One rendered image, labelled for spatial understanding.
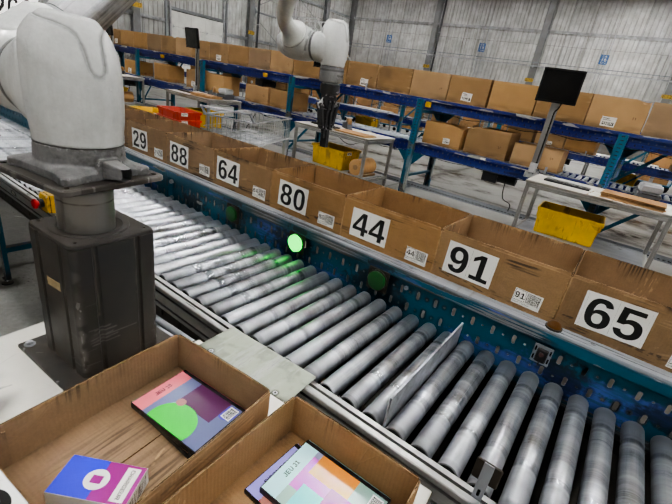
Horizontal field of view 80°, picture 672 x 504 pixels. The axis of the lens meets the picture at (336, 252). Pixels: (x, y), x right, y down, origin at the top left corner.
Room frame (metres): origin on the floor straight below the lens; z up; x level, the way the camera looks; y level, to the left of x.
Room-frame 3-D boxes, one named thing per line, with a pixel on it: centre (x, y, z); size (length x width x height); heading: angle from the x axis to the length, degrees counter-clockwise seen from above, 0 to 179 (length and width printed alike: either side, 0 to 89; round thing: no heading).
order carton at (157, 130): (2.33, 1.06, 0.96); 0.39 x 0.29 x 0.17; 56
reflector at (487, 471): (0.55, -0.35, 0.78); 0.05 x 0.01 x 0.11; 57
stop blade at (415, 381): (0.90, -0.30, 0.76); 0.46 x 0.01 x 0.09; 147
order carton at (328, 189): (1.69, 0.08, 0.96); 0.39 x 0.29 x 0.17; 57
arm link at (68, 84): (0.78, 0.54, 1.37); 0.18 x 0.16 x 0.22; 64
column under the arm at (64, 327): (0.78, 0.53, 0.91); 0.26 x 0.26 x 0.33; 60
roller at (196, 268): (1.38, 0.43, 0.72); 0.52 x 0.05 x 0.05; 147
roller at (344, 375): (0.99, -0.17, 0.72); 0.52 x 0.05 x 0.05; 147
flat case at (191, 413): (0.62, 0.24, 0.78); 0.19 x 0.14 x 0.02; 62
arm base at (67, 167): (0.77, 0.51, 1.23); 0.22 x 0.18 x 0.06; 67
